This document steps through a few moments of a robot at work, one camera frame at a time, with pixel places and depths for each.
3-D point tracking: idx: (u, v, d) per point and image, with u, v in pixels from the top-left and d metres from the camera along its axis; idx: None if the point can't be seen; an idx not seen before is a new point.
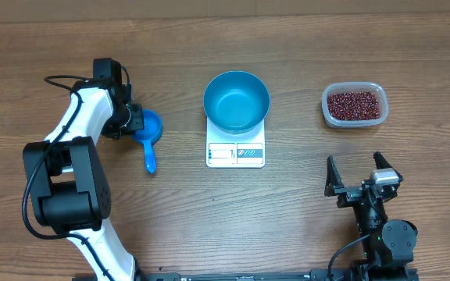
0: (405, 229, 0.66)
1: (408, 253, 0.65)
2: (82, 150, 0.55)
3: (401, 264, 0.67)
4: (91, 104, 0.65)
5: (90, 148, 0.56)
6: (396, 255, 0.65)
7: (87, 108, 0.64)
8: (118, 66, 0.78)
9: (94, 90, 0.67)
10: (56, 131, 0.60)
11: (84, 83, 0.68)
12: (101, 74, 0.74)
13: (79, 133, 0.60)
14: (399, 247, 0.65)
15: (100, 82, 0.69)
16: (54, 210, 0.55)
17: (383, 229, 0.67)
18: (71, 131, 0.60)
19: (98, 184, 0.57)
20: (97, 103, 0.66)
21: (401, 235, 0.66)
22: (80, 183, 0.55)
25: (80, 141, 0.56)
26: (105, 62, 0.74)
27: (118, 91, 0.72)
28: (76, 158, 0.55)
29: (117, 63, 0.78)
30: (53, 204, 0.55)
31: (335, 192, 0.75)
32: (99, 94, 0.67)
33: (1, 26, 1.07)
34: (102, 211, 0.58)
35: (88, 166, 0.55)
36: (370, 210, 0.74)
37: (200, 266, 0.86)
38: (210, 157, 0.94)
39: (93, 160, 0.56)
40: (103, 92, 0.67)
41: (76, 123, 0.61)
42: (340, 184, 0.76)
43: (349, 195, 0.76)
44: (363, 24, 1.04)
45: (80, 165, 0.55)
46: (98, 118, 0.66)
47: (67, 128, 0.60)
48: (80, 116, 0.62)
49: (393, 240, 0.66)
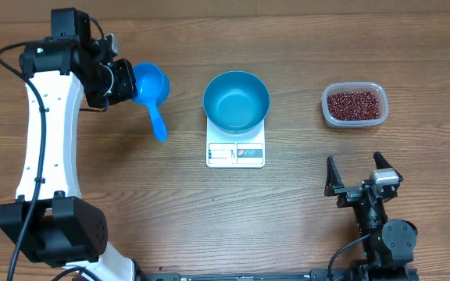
0: (405, 229, 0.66)
1: (408, 253, 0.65)
2: (66, 212, 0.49)
3: (401, 264, 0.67)
4: (58, 116, 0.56)
5: (74, 211, 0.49)
6: (396, 255, 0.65)
7: (56, 123, 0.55)
8: (83, 18, 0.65)
9: (55, 80, 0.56)
10: (30, 183, 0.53)
11: (41, 59, 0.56)
12: (63, 33, 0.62)
13: (55, 177, 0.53)
14: (399, 247, 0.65)
15: (61, 57, 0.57)
16: (49, 254, 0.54)
17: (383, 229, 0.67)
18: (47, 176, 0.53)
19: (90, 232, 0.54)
20: (64, 111, 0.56)
21: (401, 235, 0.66)
22: (70, 240, 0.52)
25: (61, 205, 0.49)
26: (68, 18, 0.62)
27: (83, 58, 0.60)
28: (59, 222, 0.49)
29: (81, 16, 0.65)
30: (47, 249, 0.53)
31: (335, 192, 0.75)
32: (62, 87, 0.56)
33: None
34: (98, 246, 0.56)
35: (76, 225, 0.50)
36: (370, 210, 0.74)
37: (200, 266, 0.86)
38: (210, 157, 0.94)
39: (80, 219, 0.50)
40: (67, 81, 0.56)
41: (51, 160, 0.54)
42: (339, 184, 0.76)
43: (348, 195, 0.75)
44: (363, 24, 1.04)
45: (67, 226, 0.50)
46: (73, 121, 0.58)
47: (41, 177, 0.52)
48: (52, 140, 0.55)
49: (393, 240, 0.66)
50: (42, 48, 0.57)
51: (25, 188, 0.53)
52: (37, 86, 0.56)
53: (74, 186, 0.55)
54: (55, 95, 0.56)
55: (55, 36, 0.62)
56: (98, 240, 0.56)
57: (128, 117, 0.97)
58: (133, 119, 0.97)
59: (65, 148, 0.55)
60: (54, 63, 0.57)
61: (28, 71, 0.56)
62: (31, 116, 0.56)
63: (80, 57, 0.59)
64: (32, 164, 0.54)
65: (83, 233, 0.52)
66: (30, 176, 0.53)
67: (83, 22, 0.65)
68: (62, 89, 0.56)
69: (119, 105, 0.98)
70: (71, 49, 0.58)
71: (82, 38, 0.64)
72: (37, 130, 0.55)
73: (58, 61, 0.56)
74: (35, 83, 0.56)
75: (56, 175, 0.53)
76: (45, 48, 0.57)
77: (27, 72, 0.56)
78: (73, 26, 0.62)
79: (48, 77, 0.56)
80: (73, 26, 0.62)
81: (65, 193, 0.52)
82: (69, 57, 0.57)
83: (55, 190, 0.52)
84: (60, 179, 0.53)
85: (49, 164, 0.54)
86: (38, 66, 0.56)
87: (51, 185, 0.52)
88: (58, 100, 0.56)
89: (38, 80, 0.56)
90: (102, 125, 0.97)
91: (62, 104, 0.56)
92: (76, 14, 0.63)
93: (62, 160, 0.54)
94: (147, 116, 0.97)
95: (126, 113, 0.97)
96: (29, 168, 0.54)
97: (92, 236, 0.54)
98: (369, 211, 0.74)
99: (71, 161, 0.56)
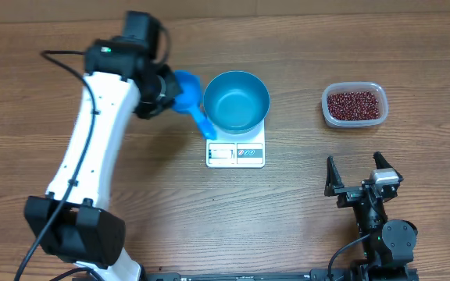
0: (405, 228, 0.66)
1: (408, 253, 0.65)
2: (89, 221, 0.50)
3: (401, 264, 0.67)
4: (105, 122, 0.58)
5: (97, 222, 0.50)
6: (396, 255, 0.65)
7: (102, 129, 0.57)
8: (158, 24, 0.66)
9: (113, 84, 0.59)
10: (64, 182, 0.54)
11: (105, 61, 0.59)
12: (132, 33, 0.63)
13: (90, 183, 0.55)
14: (399, 247, 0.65)
15: (124, 62, 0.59)
16: (63, 251, 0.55)
17: (383, 229, 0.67)
18: (82, 179, 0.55)
19: (108, 244, 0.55)
20: (112, 119, 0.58)
21: (401, 235, 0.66)
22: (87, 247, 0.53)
25: (87, 213, 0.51)
26: (141, 22, 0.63)
27: (148, 65, 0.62)
28: (80, 228, 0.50)
29: (157, 22, 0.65)
30: (61, 247, 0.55)
31: (335, 192, 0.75)
32: (119, 93, 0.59)
33: None
34: (110, 258, 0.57)
35: (95, 236, 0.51)
36: (370, 210, 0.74)
37: (200, 265, 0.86)
38: (210, 157, 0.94)
39: (101, 230, 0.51)
40: (123, 89, 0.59)
41: (87, 165, 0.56)
42: (339, 185, 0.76)
43: (348, 195, 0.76)
44: (363, 25, 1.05)
45: (87, 233, 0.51)
46: (117, 130, 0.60)
47: (75, 179, 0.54)
48: (95, 144, 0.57)
49: (393, 240, 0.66)
50: (109, 47, 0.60)
51: (58, 184, 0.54)
52: (94, 87, 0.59)
53: (104, 197, 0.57)
54: (108, 101, 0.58)
55: (125, 36, 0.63)
56: (113, 251, 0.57)
57: None
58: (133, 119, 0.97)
59: (105, 157, 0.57)
60: (116, 66, 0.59)
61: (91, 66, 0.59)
62: (82, 113, 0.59)
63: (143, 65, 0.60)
64: (70, 163, 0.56)
65: (99, 243, 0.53)
66: (67, 172, 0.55)
67: (158, 26, 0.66)
68: (116, 97, 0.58)
69: None
70: (136, 55, 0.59)
71: (151, 43, 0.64)
72: (81, 129, 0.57)
73: (121, 65, 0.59)
74: (91, 83, 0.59)
75: (91, 181, 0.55)
76: (113, 51, 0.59)
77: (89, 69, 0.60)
78: (146, 27, 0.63)
79: (106, 80, 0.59)
80: (146, 30, 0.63)
81: (94, 201, 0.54)
82: (132, 63, 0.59)
83: (85, 196, 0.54)
84: (93, 186, 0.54)
85: (87, 169, 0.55)
86: (100, 65, 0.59)
87: (82, 190, 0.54)
88: (108, 106, 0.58)
89: (95, 80, 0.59)
90: None
91: (113, 109, 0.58)
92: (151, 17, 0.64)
93: (99, 168, 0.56)
94: None
95: None
96: (66, 165, 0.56)
97: (108, 249, 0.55)
98: (369, 211, 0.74)
99: (106, 170, 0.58)
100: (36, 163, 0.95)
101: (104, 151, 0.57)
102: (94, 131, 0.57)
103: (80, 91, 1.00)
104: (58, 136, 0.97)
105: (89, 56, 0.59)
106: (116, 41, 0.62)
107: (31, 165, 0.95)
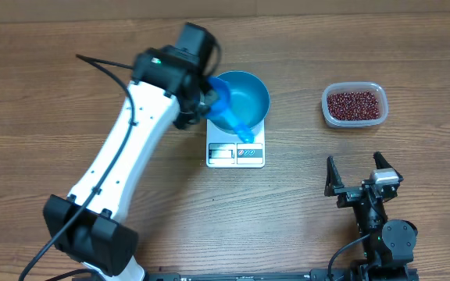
0: (405, 229, 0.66)
1: (408, 253, 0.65)
2: (106, 232, 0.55)
3: (401, 264, 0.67)
4: (140, 135, 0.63)
5: (111, 236, 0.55)
6: (396, 255, 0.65)
7: (137, 141, 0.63)
8: (212, 40, 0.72)
9: (155, 97, 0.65)
10: (88, 188, 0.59)
11: (154, 72, 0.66)
12: (186, 48, 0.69)
13: (112, 193, 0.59)
14: (399, 247, 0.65)
15: (170, 78, 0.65)
16: (73, 251, 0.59)
17: (383, 229, 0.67)
18: (106, 188, 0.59)
19: (116, 255, 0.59)
20: (148, 133, 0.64)
21: (401, 236, 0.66)
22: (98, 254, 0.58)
25: (105, 225, 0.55)
26: (196, 38, 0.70)
27: (194, 82, 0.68)
28: (96, 236, 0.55)
29: (212, 38, 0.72)
30: (72, 247, 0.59)
31: (335, 192, 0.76)
32: (159, 108, 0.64)
33: None
34: (114, 268, 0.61)
35: (107, 247, 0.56)
36: (370, 210, 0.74)
37: (200, 265, 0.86)
38: (210, 157, 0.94)
39: (113, 243, 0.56)
40: (164, 105, 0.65)
41: (114, 175, 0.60)
42: (338, 185, 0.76)
43: (348, 195, 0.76)
44: (363, 24, 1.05)
45: (99, 243, 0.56)
46: (147, 146, 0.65)
47: (98, 189, 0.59)
48: (127, 155, 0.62)
49: (394, 240, 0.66)
50: (161, 59, 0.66)
51: (82, 189, 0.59)
52: (137, 97, 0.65)
53: (122, 208, 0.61)
54: (148, 114, 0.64)
55: (178, 48, 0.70)
56: (121, 261, 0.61)
57: None
58: None
59: (131, 170, 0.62)
60: (162, 80, 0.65)
61: (138, 75, 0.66)
62: (122, 120, 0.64)
63: (189, 81, 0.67)
64: (98, 169, 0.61)
65: (109, 254, 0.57)
66: (94, 179, 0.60)
67: (212, 43, 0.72)
68: (156, 112, 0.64)
69: (120, 105, 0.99)
70: (185, 72, 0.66)
71: (202, 60, 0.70)
72: (118, 137, 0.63)
73: (169, 80, 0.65)
74: (134, 95, 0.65)
75: (113, 191, 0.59)
76: (162, 64, 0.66)
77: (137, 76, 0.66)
78: (199, 45, 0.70)
79: (151, 94, 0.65)
80: (198, 47, 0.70)
81: (112, 213, 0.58)
82: (180, 79, 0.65)
83: (105, 206, 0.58)
84: (114, 197, 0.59)
85: (112, 179, 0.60)
86: (148, 75, 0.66)
87: (103, 199, 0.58)
88: (147, 119, 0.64)
89: (138, 90, 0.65)
90: (102, 125, 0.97)
91: (151, 122, 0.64)
92: (206, 36, 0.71)
93: (124, 180, 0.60)
94: None
95: None
96: (93, 171, 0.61)
97: (115, 260, 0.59)
98: (369, 211, 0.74)
99: (130, 183, 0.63)
100: (36, 163, 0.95)
101: (132, 165, 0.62)
102: (129, 141, 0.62)
103: (80, 91, 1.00)
104: (58, 136, 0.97)
105: (140, 65, 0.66)
106: (167, 54, 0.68)
107: (32, 165, 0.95)
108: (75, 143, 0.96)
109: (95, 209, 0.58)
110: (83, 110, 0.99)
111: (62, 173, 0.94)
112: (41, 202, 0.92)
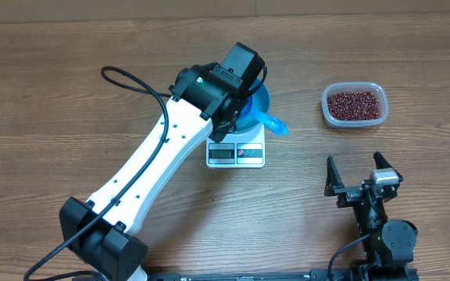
0: (405, 228, 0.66)
1: (409, 253, 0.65)
2: (117, 244, 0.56)
3: (401, 264, 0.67)
4: (169, 152, 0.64)
5: (120, 250, 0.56)
6: (396, 255, 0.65)
7: (163, 158, 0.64)
8: (258, 65, 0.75)
9: (191, 117, 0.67)
10: (108, 197, 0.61)
11: (196, 91, 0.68)
12: (231, 69, 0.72)
13: (130, 206, 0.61)
14: (399, 247, 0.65)
15: (211, 101, 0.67)
16: (82, 254, 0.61)
17: (383, 229, 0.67)
18: (126, 200, 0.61)
19: (122, 269, 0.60)
20: (176, 151, 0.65)
21: (401, 236, 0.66)
22: (104, 264, 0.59)
25: (117, 237, 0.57)
26: (243, 60, 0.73)
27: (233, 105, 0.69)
28: (107, 247, 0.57)
29: (258, 62, 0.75)
30: (82, 250, 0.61)
31: (335, 192, 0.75)
32: (194, 127, 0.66)
33: None
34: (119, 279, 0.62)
35: (116, 261, 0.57)
36: (370, 210, 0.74)
37: (200, 265, 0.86)
38: (210, 157, 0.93)
39: (122, 257, 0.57)
40: (198, 126, 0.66)
41: (136, 190, 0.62)
42: (338, 185, 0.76)
43: (348, 195, 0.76)
44: (363, 24, 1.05)
45: (108, 254, 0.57)
46: (175, 164, 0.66)
47: (117, 200, 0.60)
48: (151, 172, 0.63)
49: (394, 240, 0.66)
50: (204, 79, 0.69)
51: (101, 197, 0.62)
52: (172, 114, 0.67)
53: (137, 222, 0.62)
54: (181, 133, 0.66)
55: (223, 68, 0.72)
56: (126, 275, 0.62)
57: (129, 117, 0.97)
58: (134, 119, 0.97)
59: (153, 186, 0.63)
60: (203, 100, 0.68)
61: (180, 92, 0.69)
62: (155, 134, 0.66)
63: (228, 104, 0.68)
64: (122, 181, 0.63)
65: (116, 267, 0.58)
66: (115, 189, 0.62)
67: (258, 65, 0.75)
68: (189, 131, 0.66)
69: (120, 105, 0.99)
70: (226, 96, 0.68)
71: (245, 82, 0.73)
72: (148, 151, 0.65)
73: (209, 101, 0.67)
74: (170, 111, 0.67)
75: (132, 205, 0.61)
76: (205, 84, 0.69)
77: (177, 93, 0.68)
78: (244, 69, 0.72)
79: (186, 111, 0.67)
80: (244, 69, 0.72)
81: (126, 227, 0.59)
82: (219, 102, 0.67)
83: (120, 219, 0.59)
84: (131, 211, 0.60)
85: (133, 193, 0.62)
86: (188, 92, 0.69)
87: (120, 211, 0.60)
88: (177, 138, 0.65)
89: (175, 107, 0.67)
90: (102, 125, 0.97)
91: (183, 141, 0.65)
92: (252, 61, 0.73)
93: (144, 196, 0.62)
94: (147, 116, 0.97)
95: (127, 114, 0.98)
96: (116, 181, 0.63)
97: (120, 274, 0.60)
98: (369, 211, 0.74)
99: (150, 197, 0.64)
100: (36, 163, 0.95)
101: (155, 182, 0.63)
102: (157, 156, 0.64)
103: (80, 90, 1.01)
104: (58, 136, 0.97)
105: (183, 81, 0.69)
106: (212, 73, 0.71)
107: (31, 165, 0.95)
108: (75, 142, 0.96)
109: (110, 220, 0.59)
110: (83, 110, 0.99)
111: (62, 173, 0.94)
112: (41, 202, 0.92)
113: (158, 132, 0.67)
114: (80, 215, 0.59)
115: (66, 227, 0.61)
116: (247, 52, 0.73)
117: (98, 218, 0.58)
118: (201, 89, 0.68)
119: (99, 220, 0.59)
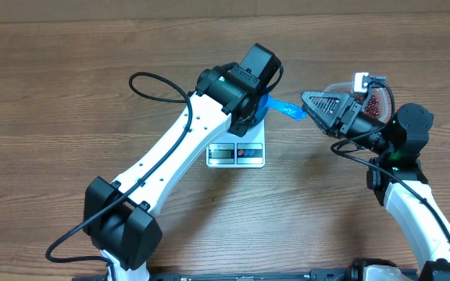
0: (422, 112, 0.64)
1: (425, 133, 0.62)
2: (141, 223, 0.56)
3: (415, 151, 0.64)
4: (191, 143, 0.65)
5: (144, 227, 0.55)
6: (412, 134, 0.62)
7: (187, 144, 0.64)
8: (274, 66, 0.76)
9: (213, 110, 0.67)
10: (134, 178, 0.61)
11: (216, 88, 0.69)
12: (249, 69, 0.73)
13: (153, 189, 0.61)
14: (415, 128, 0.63)
15: (231, 98, 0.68)
16: (101, 236, 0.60)
17: (399, 110, 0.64)
18: (150, 183, 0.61)
19: (141, 251, 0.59)
20: (198, 142, 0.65)
21: (418, 119, 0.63)
22: (125, 243, 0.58)
25: (143, 217, 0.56)
26: (262, 58, 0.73)
27: (250, 104, 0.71)
28: (130, 225, 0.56)
29: (274, 63, 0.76)
30: (102, 232, 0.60)
31: (344, 104, 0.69)
32: (215, 120, 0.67)
33: None
34: (130, 268, 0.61)
35: (137, 239, 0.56)
36: (364, 119, 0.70)
37: (201, 266, 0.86)
38: (210, 157, 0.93)
39: (144, 236, 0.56)
40: (220, 119, 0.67)
41: (161, 172, 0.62)
42: (348, 96, 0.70)
43: (352, 108, 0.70)
44: (362, 23, 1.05)
45: (132, 232, 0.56)
46: (197, 151, 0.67)
47: (144, 180, 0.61)
48: (173, 158, 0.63)
49: (409, 121, 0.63)
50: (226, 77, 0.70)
51: (128, 177, 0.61)
52: (196, 107, 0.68)
53: (159, 205, 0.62)
54: (203, 124, 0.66)
55: (243, 67, 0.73)
56: (141, 259, 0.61)
57: (128, 117, 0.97)
58: (133, 119, 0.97)
59: (176, 172, 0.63)
60: (223, 97, 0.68)
61: (201, 88, 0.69)
62: (179, 126, 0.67)
63: (246, 104, 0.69)
64: (148, 164, 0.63)
65: (134, 250, 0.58)
66: (141, 171, 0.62)
67: (274, 65, 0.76)
68: (211, 123, 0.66)
69: (119, 105, 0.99)
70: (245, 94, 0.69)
71: (262, 81, 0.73)
72: (171, 140, 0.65)
73: (230, 98, 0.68)
74: (194, 104, 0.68)
75: (155, 188, 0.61)
76: (226, 82, 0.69)
77: (200, 89, 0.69)
78: (261, 70, 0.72)
79: (208, 105, 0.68)
80: (262, 68, 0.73)
81: (150, 206, 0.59)
82: (239, 101, 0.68)
83: (144, 199, 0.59)
84: (155, 194, 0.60)
85: (157, 177, 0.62)
86: (209, 88, 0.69)
87: (145, 191, 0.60)
88: (200, 129, 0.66)
89: (198, 101, 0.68)
90: (102, 124, 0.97)
91: (205, 133, 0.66)
92: (269, 62, 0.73)
93: (168, 179, 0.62)
94: (147, 116, 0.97)
95: (126, 113, 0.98)
96: (141, 164, 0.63)
97: (138, 257, 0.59)
98: (368, 122, 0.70)
99: (173, 183, 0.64)
100: (36, 164, 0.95)
101: (177, 167, 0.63)
102: (181, 144, 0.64)
103: (80, 91, 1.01)
104: (58, 136, 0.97)
105: (206, 79, 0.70)
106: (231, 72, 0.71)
107: (31, 165, 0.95)
108: (74, 143, 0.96)
109: (134, 200, 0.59)
110: (83, 110, 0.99)
111: (62, 172, 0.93)
112: (41, 202, 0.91)
113: (180, 122, 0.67)
114: (106, 194, 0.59)
115: (89, 207, 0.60)
116: (265, 53, 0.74)
117: (123, 198, 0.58)
118: (222, 86, 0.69)
119: (124, 200, 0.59)
